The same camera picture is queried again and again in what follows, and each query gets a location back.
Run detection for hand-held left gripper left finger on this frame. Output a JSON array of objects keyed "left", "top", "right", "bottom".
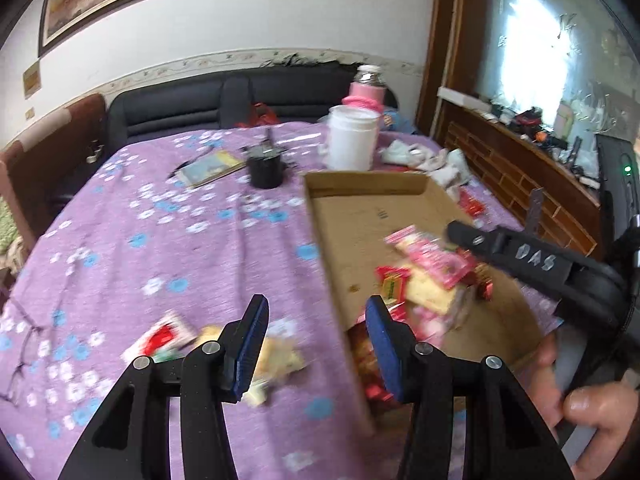
[{"left": 57, "top": 294, "right": 271, "bottom": 480}]

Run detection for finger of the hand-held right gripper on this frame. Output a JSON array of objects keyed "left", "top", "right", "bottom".
[{"left": 446, "top": 219, "right": 505, "bottom": 271}]

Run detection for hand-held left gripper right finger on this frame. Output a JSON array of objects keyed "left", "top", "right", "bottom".
[{"left": 365, "top": 295, "right": 576, "bottom": 480}]

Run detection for beige snack packet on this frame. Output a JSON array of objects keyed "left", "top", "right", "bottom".
[{"left": 200, "top": 322, "right": 306, "bottom": 408}]

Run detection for cardboard box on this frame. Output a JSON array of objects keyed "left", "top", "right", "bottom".
[{"left": 302, "top": 170, "right": 546, "bottom": 436}]

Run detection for person's right hand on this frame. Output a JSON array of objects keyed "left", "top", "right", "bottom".
[{"left": 530, "top": 332, "right": 640, "bottom": 480}]

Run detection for loose red candy wrapper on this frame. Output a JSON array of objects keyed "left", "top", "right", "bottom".
[{"left": 457, "top": 187, "right": 486, "bottom": 218}]

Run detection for dark phone stand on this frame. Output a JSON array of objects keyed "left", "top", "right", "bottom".
[{"left": 522, "top": 186, "right": 546, "bottom": 236}]

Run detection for wooden sideboard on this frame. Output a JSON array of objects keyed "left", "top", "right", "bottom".
[{"left": 432, "top": 87, "right": 606, "bottom": 261}]

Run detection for crumpled white cloth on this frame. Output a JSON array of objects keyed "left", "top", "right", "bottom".
[{"left": 382, "top": 139, "right": 473, "bottom": 201}]

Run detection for white red snack packet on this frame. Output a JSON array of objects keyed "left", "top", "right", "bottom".
[{"left": 121, "top": 310, "right": 201, "bottom": 363}]

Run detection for purple floral tablecloth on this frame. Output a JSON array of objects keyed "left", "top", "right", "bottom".
[{"left": 0, "top": 120, "right": 566, "bottom": 480}]

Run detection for red black tool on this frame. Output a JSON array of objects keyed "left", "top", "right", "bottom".
[{"left": 512, "top": 107, "right": 548, "bottom": 133}]

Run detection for flat white box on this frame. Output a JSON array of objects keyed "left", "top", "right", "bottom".
[{"left": 436, "top": 86, "right": 493, "bottom": 113}]

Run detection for blue printed pouch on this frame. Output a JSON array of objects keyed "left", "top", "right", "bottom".
[{"left": 380, "top": 109, "right": 416, "bottom": 133}]

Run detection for black electronic device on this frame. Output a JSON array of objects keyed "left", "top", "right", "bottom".
[{"left": 595, "top": 135, "right": 640, "bottom": 241}]

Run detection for white plastic jar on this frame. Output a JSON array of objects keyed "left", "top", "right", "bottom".
[{"left": 325, "top": 105, "right": 382, "bottom": 172}]

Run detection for black cup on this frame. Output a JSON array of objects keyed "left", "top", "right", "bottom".
[{"left": 242, "top": 127, "right": 291, "bottom": 190}]

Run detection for pink thermos bottle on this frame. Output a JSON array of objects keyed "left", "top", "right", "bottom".
[{"left": 342, "top": 64, "right": 388, "bottom": 113}]

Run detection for bright window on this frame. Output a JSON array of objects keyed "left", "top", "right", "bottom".
[{"left": 475, "top": 0, "right": 640, "bottom": 136}]

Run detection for red bag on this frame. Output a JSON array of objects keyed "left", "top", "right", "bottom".
[{"left": 235, "top": 101, "right": 281, "bottom": 128}]

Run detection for dark cloth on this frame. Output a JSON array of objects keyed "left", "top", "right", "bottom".
[{"left": 260, "top": 52, "right": 346, "bottom": 68}]

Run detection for black sofa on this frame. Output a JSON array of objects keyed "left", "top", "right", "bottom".
[{"left": 105, "top": 62, "right": 401, "bottom": 151}]

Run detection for green patterned cloth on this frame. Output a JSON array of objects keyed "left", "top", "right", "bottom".
[{"left": 0, "top": 195, "right": 26, "bottom": 271}]

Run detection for brown upholstered chair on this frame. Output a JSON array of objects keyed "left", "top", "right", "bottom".
[{"left": 0, "top": 92, "right": 108, "bottom": 241}]

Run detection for purple frame eyeglasses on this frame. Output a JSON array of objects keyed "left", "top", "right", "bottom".
[{"left": 0, "top": 300, "right": 46, "bottom": 406}]

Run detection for small tan wall plaque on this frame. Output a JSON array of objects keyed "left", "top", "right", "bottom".
[{"left": 22, "top": 60, "right": 42, "bottom": 100}]

